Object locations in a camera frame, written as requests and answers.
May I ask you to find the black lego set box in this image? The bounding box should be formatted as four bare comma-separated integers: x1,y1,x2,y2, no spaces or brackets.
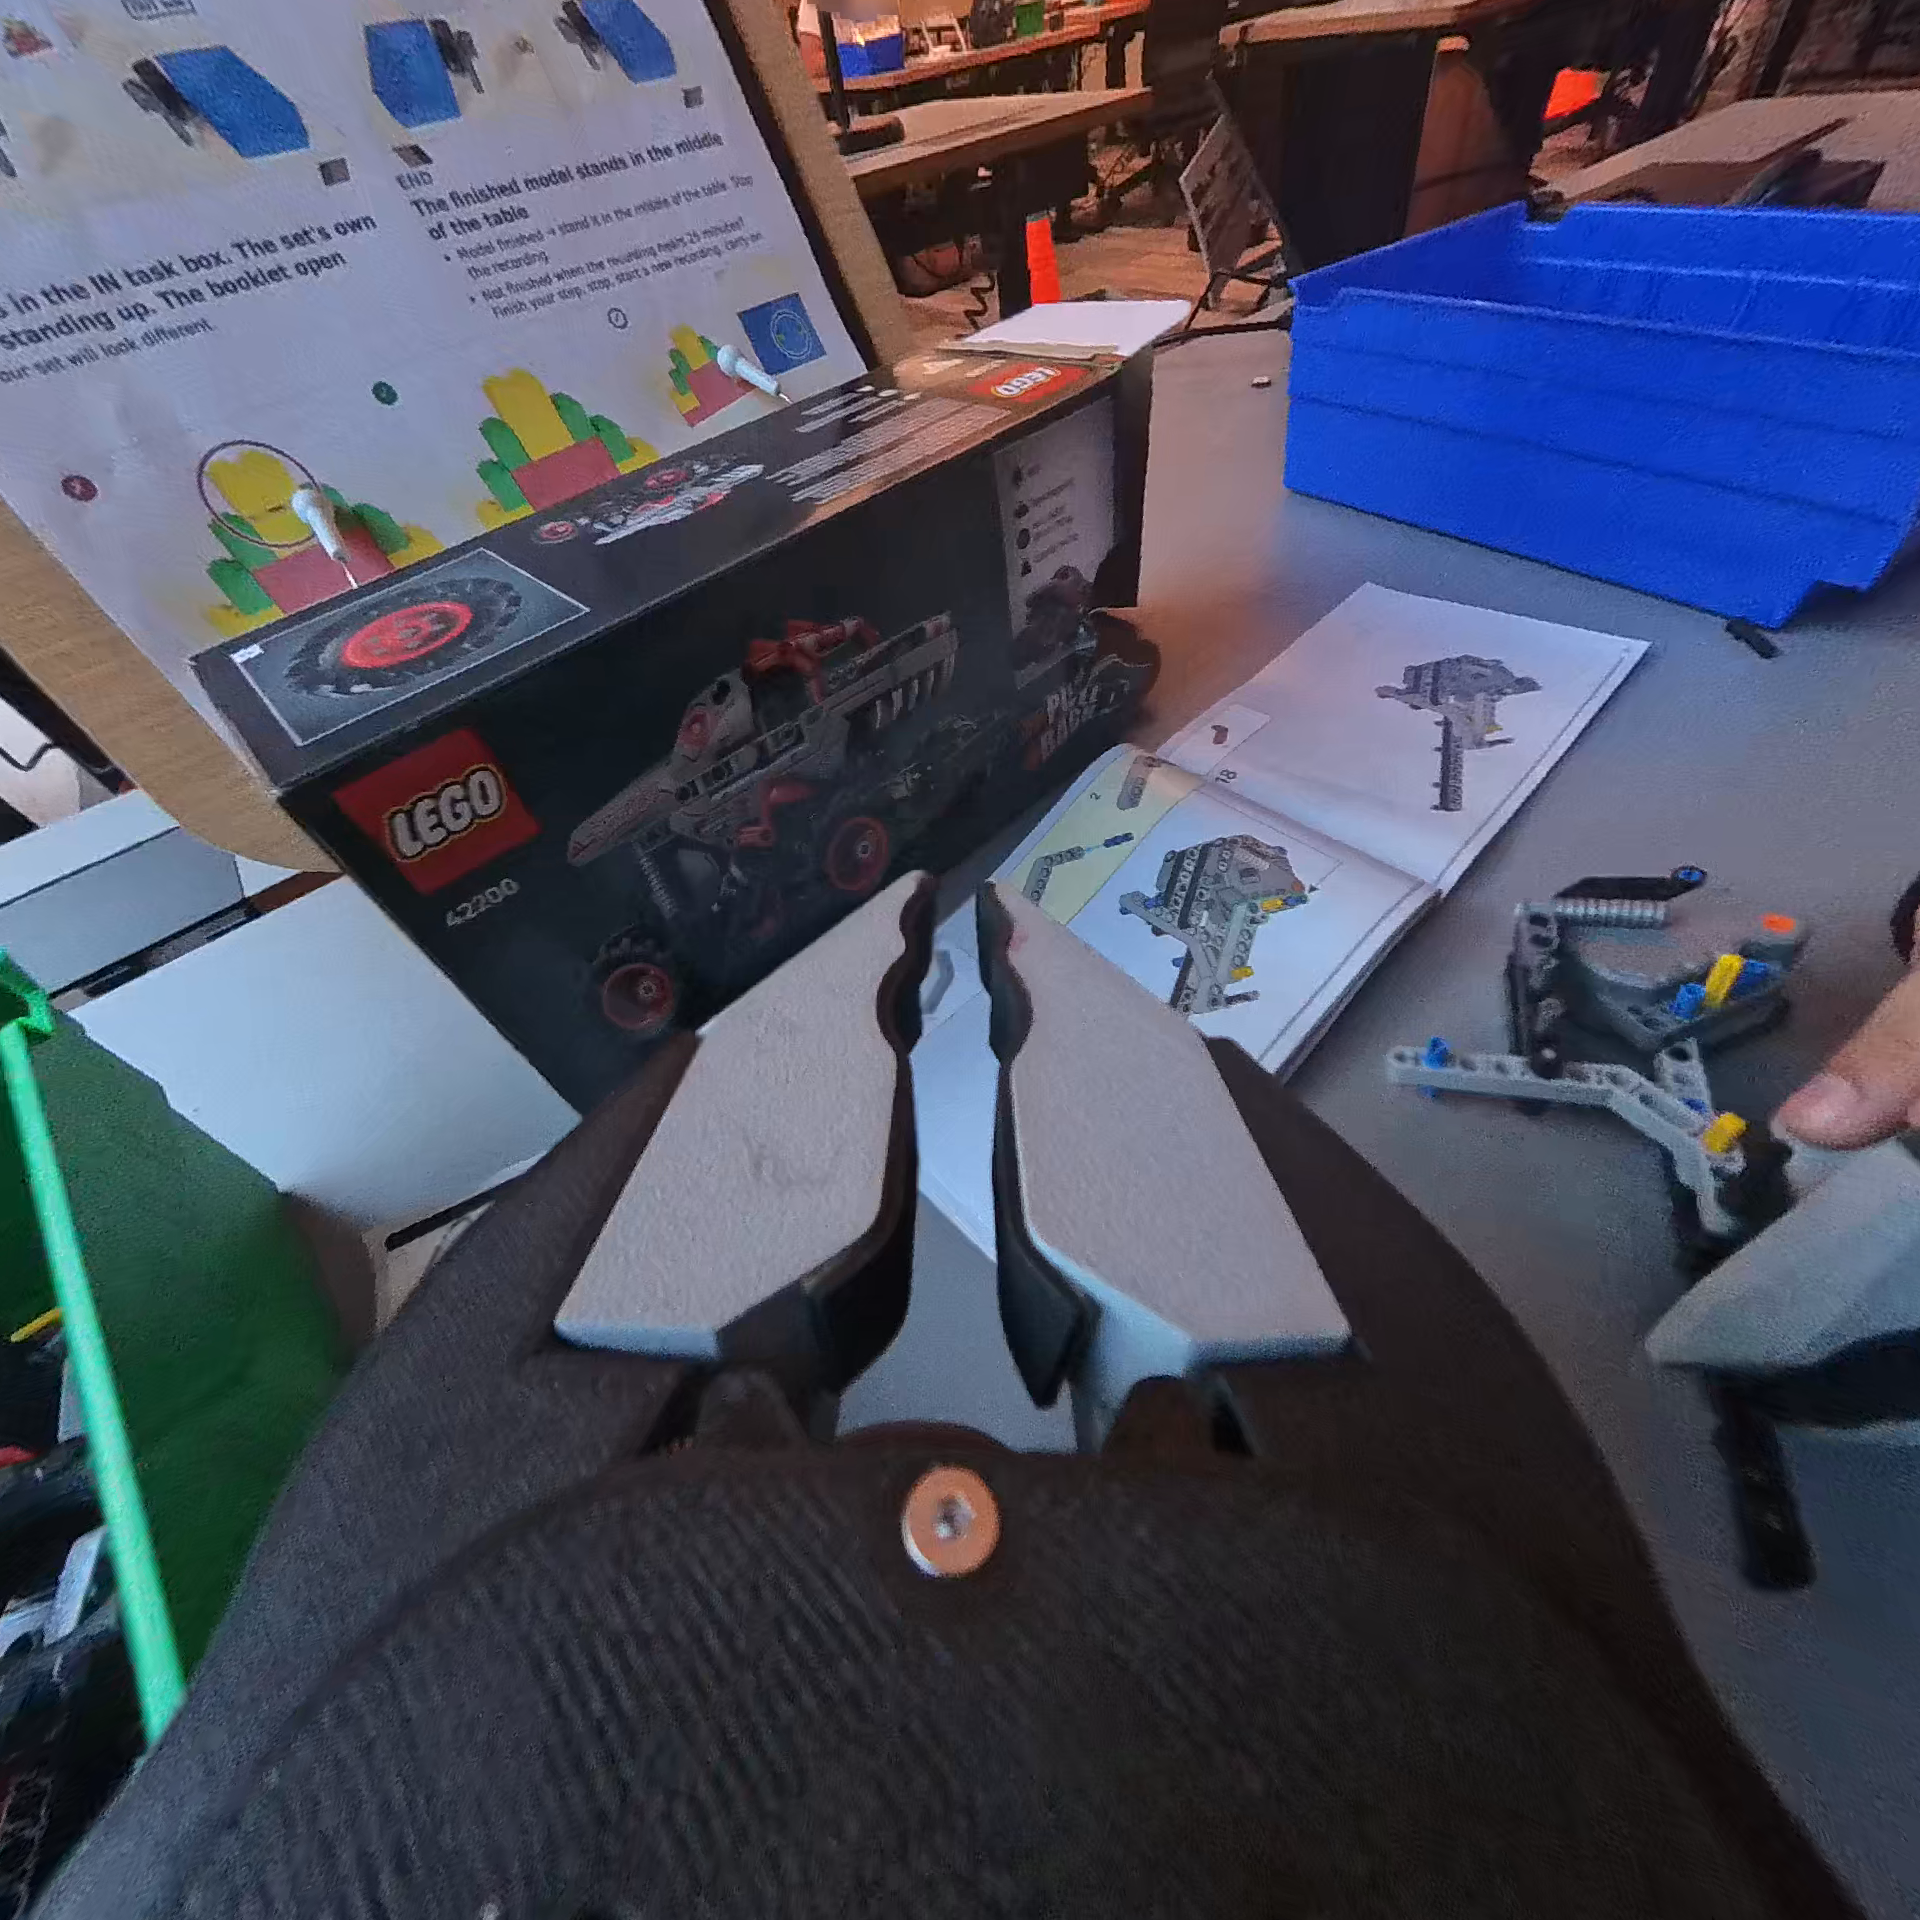
188,349,1166,1115

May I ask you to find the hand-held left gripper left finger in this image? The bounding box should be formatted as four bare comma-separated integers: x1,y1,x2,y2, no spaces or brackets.
550,869,944,1444

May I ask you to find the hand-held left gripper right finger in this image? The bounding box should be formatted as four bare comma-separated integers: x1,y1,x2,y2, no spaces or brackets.
975,883,1355,1450

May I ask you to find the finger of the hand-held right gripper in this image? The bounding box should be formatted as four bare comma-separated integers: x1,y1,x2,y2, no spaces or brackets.
1649,1139,1920,1376

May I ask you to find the partly built lego model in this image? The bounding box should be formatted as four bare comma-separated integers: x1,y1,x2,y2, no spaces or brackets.
1387,866,1821,1591

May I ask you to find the white instruction poster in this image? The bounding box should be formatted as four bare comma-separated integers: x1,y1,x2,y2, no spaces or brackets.
0,0,872,680

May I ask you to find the grey storage box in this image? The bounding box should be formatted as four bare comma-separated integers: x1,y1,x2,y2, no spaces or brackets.
0,793,248,1001

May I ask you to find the white storage box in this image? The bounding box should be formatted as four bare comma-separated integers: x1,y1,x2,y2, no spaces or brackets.
67,876,585,1252

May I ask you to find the flat cardboard box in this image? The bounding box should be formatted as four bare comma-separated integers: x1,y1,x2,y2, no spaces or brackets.
1546,92,1920,216

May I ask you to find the wooden work table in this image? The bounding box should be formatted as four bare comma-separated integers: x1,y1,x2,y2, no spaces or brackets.
843,88,1155,311

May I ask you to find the open lego instruction booklet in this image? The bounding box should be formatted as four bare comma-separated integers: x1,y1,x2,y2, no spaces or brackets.
912,583,1650,1262

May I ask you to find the brown cardboard board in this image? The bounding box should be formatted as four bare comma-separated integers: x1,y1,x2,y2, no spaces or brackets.
0,0,921,875

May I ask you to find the blue plastic bin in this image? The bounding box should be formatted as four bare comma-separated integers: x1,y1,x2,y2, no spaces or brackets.
1282,203,1920,633

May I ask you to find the person's right hand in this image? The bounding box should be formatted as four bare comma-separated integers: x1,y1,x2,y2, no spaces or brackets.
1768,1002,1920,1150

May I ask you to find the white paper pad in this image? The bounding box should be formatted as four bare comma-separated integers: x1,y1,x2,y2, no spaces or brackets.
946,301,1196,362

